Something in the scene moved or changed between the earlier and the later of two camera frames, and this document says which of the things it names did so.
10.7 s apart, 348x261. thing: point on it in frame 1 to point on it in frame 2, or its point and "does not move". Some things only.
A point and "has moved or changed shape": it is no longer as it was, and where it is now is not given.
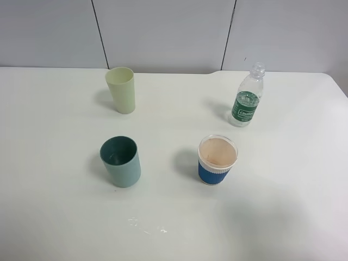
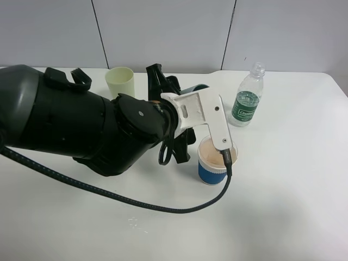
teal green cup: x=120 y=155 has moved or changed shape
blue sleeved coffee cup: x=217 y=154 does not move
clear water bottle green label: x=249 y=94 does not move
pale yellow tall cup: x=121 y=81 does not move
